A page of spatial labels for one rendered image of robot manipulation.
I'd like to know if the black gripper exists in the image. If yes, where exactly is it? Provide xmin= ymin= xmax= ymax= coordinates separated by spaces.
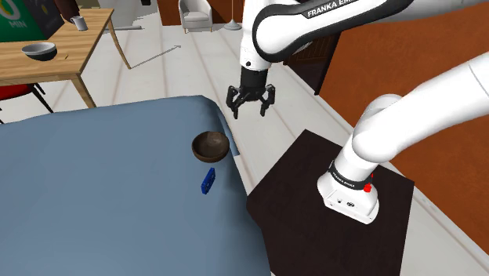
xmin=225 ymin=67 xmax=277 ymax=120

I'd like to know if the dark brown wooden bowl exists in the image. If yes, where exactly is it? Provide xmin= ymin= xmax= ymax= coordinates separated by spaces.
xmin=191 ymin=131 xmax=231 ymax=164

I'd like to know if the dark wooden cabinet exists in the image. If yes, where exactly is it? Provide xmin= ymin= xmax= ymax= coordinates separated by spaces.
xmin=283 ymin=32 xmax=342 ymax=96

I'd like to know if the grey floor lamp base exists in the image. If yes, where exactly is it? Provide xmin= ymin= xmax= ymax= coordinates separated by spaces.
xmin=223 ymin=0 xmax=243 ymax=31

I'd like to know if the small blue flat block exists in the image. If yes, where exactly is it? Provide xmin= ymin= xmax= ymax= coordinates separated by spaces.
xmin=201 ymin=167 xmax=216 ymax=195

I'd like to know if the white armchair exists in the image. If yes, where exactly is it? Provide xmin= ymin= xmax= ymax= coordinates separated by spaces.
xmin=178 ymin=0 xmax=214 ymax=35

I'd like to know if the dark robot stand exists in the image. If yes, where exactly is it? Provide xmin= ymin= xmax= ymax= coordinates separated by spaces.
xmin=245 ymin=129 xmax=416 ymax=276

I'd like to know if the blue bed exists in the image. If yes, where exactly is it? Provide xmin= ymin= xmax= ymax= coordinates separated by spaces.
xmin=0 ymin=95 xmax=273 ymax=276

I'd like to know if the light wooden table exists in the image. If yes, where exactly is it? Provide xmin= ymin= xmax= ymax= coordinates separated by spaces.
xmin=0 ymin=8 xmax=132 ymax=109

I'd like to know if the grey mug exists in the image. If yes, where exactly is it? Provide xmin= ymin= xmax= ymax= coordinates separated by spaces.
xmin=70 ymin=15 xmax=89 ymax=32

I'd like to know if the grey bowl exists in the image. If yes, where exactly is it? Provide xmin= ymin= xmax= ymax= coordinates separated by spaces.
xmin=21 ymin=42 xmax=58 ymax=62

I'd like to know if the red chair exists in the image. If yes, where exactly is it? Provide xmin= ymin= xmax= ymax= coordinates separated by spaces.
xmin=0 ymin=83 xmax=55 ymax=125

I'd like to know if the green and black box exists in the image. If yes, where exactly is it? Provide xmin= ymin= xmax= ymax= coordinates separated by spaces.
xmin=0 ymin=0 xmax=66 ymax=43

